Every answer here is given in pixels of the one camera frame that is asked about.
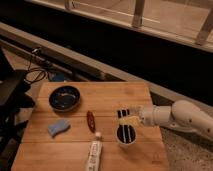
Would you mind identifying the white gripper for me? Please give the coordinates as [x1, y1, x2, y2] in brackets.
[118, 105, 171, 126]

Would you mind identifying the black white striped eraser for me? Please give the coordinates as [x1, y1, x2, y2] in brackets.
[117, 109, 136, 144]

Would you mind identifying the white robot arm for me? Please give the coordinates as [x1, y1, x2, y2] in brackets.
[118, 100, 213, 141]

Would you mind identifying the red chili pepper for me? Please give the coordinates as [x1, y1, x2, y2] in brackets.
[87, 111, 96, 133]

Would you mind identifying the white toothpaste tube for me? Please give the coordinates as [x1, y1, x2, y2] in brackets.
[85, 132, 102, 171]

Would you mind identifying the dark blue bowl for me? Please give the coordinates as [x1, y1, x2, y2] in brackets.
[49, 86, 80, 112]

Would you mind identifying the blue sponge piece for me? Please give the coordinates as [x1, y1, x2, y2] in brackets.
[48, 120, 70, 137]

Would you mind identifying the black equipment at left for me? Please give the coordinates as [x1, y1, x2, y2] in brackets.
[0, 47, 35, 171]

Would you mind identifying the grey metal rail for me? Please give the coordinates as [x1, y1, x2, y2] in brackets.
[0, 22, 213, 115]

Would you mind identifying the black cable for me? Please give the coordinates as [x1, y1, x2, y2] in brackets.
[23, 46, 56, 84]

